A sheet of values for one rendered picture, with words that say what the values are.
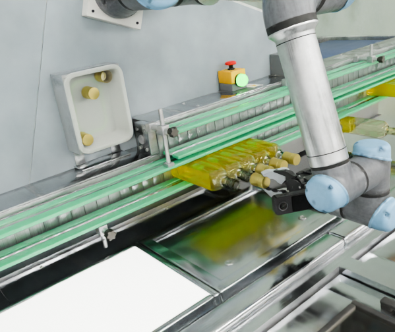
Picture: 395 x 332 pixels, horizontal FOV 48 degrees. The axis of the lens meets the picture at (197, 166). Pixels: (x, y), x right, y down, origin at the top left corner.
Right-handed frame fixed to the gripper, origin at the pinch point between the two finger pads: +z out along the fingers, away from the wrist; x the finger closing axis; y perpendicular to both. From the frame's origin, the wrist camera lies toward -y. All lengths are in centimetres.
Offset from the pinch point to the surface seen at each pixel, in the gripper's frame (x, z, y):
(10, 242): -3, 30, -59
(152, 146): 8.6, 30.2, -14.2
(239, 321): -14.9, -20.9, -31.3
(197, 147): 6.3, 23.5, -2.9
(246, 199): -12.4, 15.3, 7.4
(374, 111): -11, 32, 109
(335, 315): -17.0, -32.3, -14.8
